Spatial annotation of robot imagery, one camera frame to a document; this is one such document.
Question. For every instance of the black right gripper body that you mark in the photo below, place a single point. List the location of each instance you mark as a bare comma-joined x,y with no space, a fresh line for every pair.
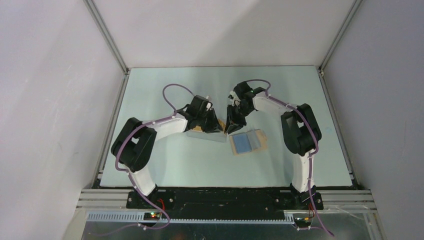
237,116

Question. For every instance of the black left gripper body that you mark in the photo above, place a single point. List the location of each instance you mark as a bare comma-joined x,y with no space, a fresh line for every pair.
209,123

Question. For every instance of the blue credit card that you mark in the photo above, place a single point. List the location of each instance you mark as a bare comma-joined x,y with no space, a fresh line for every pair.
241,143

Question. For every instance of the beige leather card holder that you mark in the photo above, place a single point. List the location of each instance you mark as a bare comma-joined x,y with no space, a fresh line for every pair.
257,138

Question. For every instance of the orange credit card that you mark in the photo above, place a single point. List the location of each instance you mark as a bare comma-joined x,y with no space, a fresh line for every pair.
222,125

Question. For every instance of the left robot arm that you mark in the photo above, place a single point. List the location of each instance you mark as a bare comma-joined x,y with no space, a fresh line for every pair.
134,144

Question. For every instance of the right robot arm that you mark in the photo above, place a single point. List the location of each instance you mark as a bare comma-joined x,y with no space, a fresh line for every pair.
300,130

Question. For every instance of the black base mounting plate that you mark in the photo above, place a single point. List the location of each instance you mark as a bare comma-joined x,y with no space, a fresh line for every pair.
225,203

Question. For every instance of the grey slotted cable duct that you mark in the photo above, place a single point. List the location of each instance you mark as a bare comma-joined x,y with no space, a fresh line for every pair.
142,217

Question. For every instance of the right aluminium frame post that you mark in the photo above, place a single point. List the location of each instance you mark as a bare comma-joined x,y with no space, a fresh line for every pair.
340,34

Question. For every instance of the aluminium frame post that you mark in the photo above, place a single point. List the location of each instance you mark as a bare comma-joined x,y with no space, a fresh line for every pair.
340,34
106,34

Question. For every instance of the left aluminium frame post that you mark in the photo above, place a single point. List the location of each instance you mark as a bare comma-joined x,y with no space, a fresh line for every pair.
106,34

